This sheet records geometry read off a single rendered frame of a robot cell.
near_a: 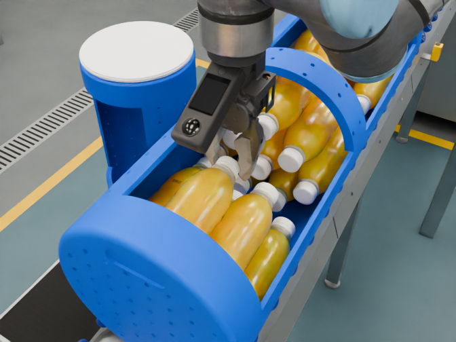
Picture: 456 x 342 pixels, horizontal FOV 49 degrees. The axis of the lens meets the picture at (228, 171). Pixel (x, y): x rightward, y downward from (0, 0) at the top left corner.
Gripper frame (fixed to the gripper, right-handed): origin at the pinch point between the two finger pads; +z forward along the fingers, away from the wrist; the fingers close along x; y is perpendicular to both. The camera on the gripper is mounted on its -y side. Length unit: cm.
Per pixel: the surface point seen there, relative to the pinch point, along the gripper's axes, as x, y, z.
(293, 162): -6.0, 11.0, 4.4
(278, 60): 1.9, 20.1, -7.4
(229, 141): 6.1, 11.0, 4.9
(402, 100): -12, 73, 28
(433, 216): -32, 112, 104
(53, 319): 68, 1, 101
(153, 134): 37, 28, 28
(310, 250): -11.3, 10.9, 24.0
